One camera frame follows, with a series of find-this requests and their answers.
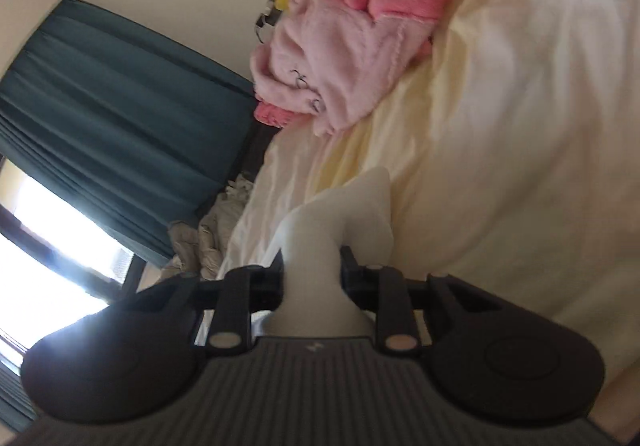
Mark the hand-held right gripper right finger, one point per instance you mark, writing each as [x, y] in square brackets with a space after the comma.
[358, 282]

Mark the white garment with striped band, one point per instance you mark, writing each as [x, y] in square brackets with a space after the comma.
[330, 246]

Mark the beige quilted blanket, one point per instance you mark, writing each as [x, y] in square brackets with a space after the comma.
[210, 231]

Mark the cream bed cover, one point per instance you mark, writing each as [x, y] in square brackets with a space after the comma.
[525, 126]

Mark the teal curtain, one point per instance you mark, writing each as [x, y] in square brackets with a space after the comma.
[12, 398]
[120, 126]

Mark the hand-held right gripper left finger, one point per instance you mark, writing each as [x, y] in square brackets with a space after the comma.
[265, 282]

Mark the pink fleece garment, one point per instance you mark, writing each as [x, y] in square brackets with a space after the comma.
[340, 36]

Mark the dark framed window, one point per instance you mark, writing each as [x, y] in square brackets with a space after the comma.
[55, 256]

